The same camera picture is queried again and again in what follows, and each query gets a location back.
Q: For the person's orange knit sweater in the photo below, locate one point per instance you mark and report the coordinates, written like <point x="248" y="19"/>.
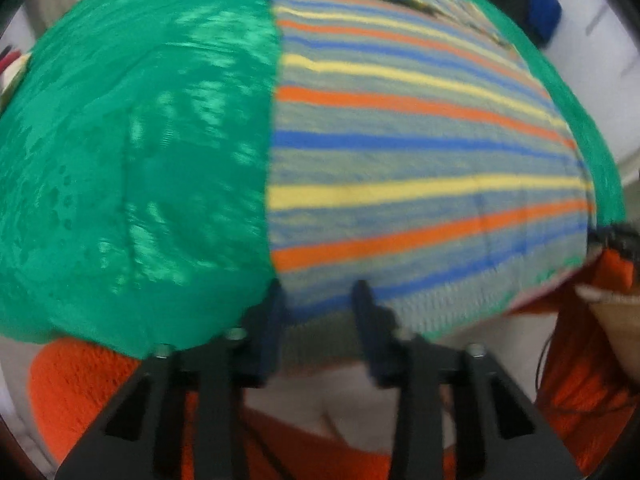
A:
<point x="85" y="400"/>

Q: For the green blanket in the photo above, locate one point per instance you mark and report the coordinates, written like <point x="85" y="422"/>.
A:
<point x="140" y="160"/>

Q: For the black jacket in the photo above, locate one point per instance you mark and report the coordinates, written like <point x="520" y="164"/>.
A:
<point x="515" y="5"/>

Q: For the striped pillow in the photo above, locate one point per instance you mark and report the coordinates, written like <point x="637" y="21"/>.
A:
<point x="12" y="77"/>

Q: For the striped knit sweater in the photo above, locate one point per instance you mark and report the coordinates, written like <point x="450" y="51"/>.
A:
<point x="400" y="160"/>

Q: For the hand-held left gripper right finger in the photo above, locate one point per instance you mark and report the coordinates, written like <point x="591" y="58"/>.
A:
<point x="372" y="332"/>

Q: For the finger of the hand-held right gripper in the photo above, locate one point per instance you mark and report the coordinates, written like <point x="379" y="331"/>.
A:
<point x="620" y="241"/>

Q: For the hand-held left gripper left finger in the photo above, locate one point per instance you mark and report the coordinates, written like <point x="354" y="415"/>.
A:
<point x="270" y="332"/>

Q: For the blue cloth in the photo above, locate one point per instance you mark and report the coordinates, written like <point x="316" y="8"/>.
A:
<point x="542" y="2"/>

